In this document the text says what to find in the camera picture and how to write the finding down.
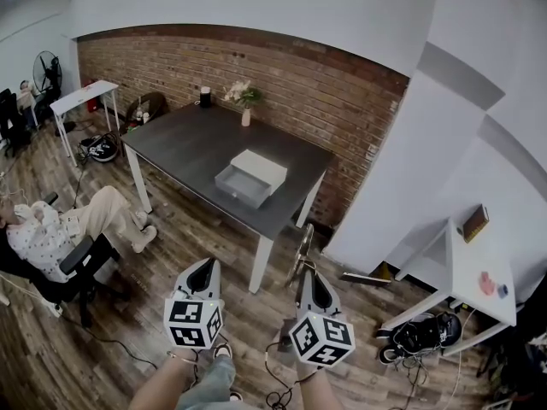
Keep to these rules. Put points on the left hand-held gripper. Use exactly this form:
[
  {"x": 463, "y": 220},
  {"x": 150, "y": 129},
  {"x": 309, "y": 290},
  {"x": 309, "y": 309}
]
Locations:
[{"x": 188, "y": 320}]

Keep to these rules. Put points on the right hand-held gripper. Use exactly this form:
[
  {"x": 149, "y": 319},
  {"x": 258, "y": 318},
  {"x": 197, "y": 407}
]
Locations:
[{"x": 322, "y": 340}]

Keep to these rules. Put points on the white drawer box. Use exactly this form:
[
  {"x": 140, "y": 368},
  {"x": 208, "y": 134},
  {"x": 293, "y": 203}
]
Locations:
[{"x": 260, "y": 165}]

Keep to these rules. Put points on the person's left forearm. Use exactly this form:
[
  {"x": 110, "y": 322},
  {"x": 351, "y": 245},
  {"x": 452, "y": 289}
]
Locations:
[{"x": 158, "y": 382}]

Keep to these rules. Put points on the person's right forearm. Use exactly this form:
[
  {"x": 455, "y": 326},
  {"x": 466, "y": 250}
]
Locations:
[{"x": 316, "y": 389}]

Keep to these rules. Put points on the flat wooden board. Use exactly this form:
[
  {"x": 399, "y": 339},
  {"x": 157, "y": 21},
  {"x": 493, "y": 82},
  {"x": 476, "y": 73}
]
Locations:
[{"x": 367, "y": 279}]

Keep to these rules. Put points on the person's left shoe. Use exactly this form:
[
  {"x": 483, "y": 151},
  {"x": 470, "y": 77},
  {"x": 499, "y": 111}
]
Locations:
[{"x": 222, "y": 350}]

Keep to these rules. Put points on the person's shoe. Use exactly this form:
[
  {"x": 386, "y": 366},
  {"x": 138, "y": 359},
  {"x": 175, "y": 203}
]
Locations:
[
  {"x": 236, "y": 396},
  {"x": 222, "y": 350}
]

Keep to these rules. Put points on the person's legs in jeans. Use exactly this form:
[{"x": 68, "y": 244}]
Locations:
[{"x": 211, "y": 382}]

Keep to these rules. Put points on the person's right shoe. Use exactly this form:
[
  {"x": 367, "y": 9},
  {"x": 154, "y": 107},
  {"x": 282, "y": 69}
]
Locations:
[{"x": 236, "y": 396}]

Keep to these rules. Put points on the black office chair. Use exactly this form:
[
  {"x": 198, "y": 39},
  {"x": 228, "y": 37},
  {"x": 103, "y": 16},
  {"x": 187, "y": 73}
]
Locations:
[
  {"x": 74, "y": 261},
  {"x": 12, "y": 122}
]

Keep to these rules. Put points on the dark table with white legs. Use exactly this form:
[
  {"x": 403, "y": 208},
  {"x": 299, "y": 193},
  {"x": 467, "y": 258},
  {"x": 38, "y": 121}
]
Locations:
[{"x": 192, "y": 143}]

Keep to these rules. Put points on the white phone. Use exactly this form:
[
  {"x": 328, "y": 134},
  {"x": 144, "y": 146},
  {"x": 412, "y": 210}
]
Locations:
[{"x": 72, "y": 225}]

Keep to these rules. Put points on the white desk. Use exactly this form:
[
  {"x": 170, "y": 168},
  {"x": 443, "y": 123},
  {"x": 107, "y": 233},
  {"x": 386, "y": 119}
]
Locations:
[{"x": 474, "y": 259}]

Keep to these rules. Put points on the black and white floor bag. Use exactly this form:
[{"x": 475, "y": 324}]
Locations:
[{"x": 100, "y": 148}]

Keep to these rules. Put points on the pale ceramic vase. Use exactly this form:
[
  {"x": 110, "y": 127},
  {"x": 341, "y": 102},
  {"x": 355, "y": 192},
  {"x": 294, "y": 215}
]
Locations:
[{"x": 245, "y": 118}]

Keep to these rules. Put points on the small pink object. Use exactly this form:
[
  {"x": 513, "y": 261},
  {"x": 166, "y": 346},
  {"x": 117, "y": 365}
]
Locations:
[{"x": 487, "y": 283}]

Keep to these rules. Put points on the brown book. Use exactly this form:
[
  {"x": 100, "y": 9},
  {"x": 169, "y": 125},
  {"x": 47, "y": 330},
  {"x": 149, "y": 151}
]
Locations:
[{"x": 475, "y": 224}]

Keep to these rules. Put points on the black speaker with white top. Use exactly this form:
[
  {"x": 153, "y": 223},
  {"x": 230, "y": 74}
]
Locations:
[{"x": 205, "y": 97}]

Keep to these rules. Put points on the round wicker chair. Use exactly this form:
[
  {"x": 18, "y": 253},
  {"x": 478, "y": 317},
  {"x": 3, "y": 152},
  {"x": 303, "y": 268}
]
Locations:
[{"x": 147, "y": 105}]

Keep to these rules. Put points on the small blue object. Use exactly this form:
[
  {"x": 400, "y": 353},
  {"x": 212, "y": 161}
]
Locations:
[{"x": 502, "y": 291}]

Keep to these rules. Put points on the pale flower bouquet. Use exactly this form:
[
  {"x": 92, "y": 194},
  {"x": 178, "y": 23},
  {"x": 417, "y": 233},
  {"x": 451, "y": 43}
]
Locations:
[{"x": 243, "y": 94}]

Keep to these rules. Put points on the red box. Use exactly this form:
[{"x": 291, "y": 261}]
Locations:
[{"x": 90, "y": 105}]

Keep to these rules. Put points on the narrow white table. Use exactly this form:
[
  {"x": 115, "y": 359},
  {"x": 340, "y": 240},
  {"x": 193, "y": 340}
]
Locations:
[{"x": 83, "y": 96}]

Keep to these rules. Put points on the black standing fan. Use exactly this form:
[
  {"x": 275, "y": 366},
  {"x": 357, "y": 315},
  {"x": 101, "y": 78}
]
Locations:
[{"x": 47, "y": 75}]

